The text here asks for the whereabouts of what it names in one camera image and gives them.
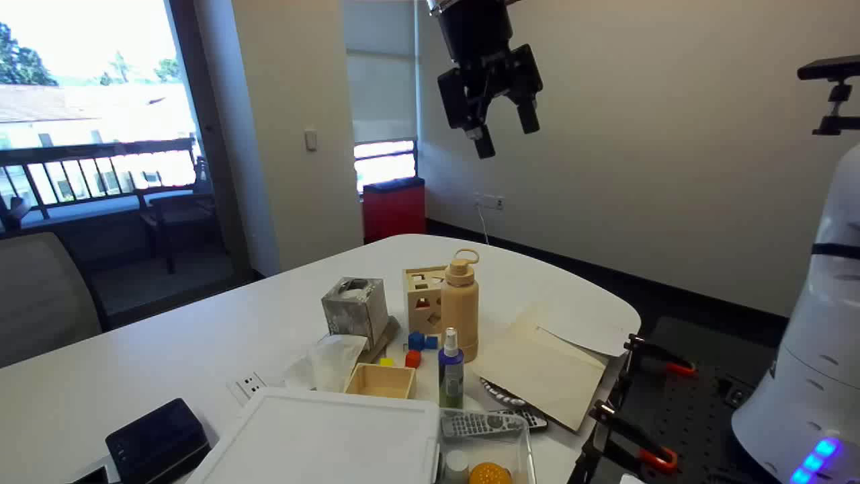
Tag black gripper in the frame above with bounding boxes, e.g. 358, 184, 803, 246
427, 0, 549, 165

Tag grey remote control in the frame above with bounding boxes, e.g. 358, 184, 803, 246
439, 409, 530, 444

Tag white window blind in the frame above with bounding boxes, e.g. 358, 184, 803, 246
342, 0, 423, 149

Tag red bin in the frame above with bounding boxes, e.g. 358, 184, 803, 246
361, 176, 431, 246

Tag wooden shape sorter cube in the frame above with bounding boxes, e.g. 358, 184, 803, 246
400, 263, 448, 339

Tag tan water bottle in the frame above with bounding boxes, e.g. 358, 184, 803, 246
440, 246, 485, 367

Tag grey tissue box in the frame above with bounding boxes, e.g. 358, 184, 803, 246
319, 274, 392, 341

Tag blue toy block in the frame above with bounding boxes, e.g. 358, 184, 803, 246
405, 329, 444, 352

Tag small blue-labelled spray bottle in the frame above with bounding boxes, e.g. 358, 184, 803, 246
436, 327, 467, 411

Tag dark slim handheld object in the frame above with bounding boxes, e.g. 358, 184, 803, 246
479, 374, 552, 433

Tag small wooden tray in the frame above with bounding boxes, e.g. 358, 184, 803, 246
342, 362, 420, 403

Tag clear plastic bag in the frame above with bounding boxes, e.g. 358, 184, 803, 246
282, 331, 370, 395

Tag dark balcony chair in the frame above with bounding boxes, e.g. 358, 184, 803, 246
132, 155, 224, 277

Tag clear plastic storage bin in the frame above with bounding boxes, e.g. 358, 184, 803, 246
436, 433, 540, 484

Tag white round object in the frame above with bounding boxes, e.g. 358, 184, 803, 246
440, 446, 474, 484

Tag white table power outlet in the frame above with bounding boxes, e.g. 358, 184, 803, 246
235, 368, 270, 403

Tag orange toy fruit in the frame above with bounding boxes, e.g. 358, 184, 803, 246
466, 461, 517, 484

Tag white bin lid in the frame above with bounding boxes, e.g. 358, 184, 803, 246
186, 384, 444, 484

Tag dark balcony railing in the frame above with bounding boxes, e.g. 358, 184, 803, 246
0, 134, 201, 228

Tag black tablet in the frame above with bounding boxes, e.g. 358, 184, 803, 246
103, 395, 214, 484

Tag grey office chair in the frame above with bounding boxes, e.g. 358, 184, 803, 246
0, 228, 107, 372

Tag white wall socket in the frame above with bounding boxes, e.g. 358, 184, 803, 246
474, 191, 509, 219

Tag black clamp with orange handles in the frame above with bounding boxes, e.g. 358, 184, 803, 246
567, 395, 682, 484
622, 331, 702, 383

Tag black camera on mount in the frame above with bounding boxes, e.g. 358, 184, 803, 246
795, 54, 860, 140

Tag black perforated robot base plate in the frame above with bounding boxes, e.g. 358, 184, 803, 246
573, 312, 792, 484

